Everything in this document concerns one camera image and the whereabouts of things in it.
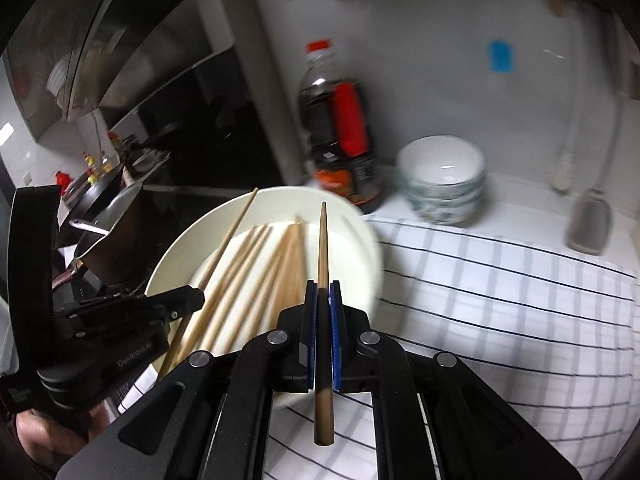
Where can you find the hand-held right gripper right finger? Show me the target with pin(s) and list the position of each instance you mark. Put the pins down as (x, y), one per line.
(336, 330)

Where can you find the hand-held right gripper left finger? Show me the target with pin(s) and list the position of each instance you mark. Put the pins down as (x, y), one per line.
(311, 330)

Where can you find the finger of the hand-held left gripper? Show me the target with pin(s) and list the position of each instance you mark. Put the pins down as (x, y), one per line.
(187, 305)
(145, 291)

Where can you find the white round tray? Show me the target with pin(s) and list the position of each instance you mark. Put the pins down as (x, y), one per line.
(350, 270)

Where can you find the single wooden chopstick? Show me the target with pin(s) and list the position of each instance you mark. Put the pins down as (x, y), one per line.
(235, 225)
(322, 260)

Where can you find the pile of wooden chopsticks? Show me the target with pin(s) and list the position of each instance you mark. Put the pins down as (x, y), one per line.
(260, 270)

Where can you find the person's left hand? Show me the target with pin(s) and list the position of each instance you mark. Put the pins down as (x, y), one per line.
(55, 435)

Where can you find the dark cooking pot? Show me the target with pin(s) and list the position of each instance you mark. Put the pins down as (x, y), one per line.
(125, 240)

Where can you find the steel ladle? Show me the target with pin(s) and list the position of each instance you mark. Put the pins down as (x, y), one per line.
(90, 226)

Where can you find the black wok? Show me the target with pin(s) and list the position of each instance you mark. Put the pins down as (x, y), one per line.
(95, 187)

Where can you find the colourful condiment jars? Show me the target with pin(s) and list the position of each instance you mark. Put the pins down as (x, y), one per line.
(92, 165)

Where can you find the white floral ceramic bowl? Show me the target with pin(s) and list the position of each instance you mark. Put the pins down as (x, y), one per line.
(440, 160)
(445, 191)
(445, 212)

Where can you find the white black checkered cloth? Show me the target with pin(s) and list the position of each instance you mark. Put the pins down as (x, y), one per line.
(500, 335)

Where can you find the dark soy sauce bottle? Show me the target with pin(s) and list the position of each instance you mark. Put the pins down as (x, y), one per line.
(340, 160)

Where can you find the steel range hood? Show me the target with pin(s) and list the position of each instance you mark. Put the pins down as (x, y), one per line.
(150, 35)

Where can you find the steel cooking spatula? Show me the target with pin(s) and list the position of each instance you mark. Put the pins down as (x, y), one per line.
(590, 225)

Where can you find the white dish brush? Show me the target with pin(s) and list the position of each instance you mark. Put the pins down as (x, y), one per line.
(562, 170)

